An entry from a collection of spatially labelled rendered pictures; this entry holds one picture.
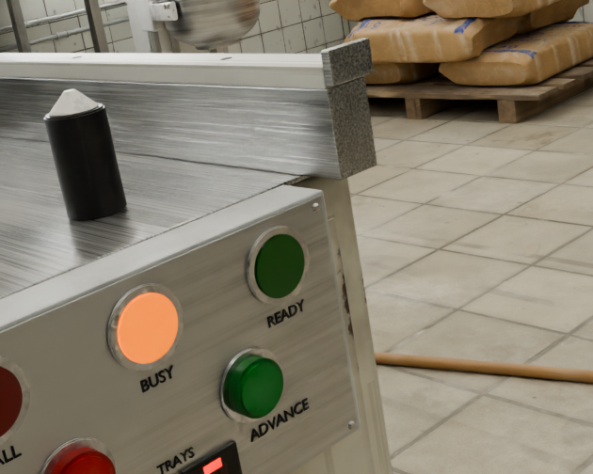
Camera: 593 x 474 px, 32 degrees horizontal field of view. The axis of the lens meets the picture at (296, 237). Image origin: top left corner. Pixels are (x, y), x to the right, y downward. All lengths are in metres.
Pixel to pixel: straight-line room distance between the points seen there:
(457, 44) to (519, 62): 0.25
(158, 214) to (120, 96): 0.16
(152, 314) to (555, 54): 3.90
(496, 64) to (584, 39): 0.47
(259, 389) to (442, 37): 3.73
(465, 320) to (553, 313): 0.20
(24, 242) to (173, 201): 0.08
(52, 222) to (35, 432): 0.15
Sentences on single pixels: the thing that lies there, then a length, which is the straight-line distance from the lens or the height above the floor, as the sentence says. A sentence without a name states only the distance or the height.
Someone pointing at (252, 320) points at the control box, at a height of 0.79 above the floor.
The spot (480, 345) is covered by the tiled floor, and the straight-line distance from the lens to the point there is 2.29.
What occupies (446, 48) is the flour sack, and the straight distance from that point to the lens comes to 4.20.
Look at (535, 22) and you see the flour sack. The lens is 4.52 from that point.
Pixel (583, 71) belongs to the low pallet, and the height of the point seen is 0.11.
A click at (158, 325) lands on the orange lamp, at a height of 0.81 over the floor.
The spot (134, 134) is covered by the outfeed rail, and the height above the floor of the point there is 0.85.
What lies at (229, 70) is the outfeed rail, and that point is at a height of 0.90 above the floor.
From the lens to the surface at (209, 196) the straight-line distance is 0.55.
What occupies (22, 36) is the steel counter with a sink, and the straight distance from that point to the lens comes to 4.62.
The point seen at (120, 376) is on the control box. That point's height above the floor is 0.80.
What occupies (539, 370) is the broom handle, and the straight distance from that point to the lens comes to 2.12.
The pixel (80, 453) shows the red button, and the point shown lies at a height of 0.77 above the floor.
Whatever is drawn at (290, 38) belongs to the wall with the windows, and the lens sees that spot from 5.68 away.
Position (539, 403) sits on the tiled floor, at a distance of 2.04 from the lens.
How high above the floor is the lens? 0.99
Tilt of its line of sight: 18 degrees down
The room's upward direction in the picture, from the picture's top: 10 degrees counter-clockwise
